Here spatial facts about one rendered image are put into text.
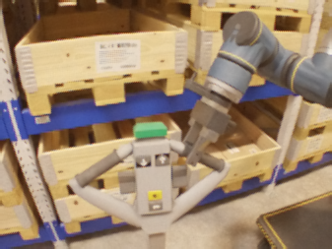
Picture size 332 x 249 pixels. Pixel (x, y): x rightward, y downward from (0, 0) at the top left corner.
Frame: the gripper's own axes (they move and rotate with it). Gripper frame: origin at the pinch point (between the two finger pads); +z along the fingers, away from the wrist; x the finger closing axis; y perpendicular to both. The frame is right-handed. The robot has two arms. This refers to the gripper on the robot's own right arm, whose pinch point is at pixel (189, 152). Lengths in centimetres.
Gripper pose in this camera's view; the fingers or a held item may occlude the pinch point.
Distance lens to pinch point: 67.6
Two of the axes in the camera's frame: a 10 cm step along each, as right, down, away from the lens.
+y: 8.7, 4.0, 2.8
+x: -1.9, -2.5, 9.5
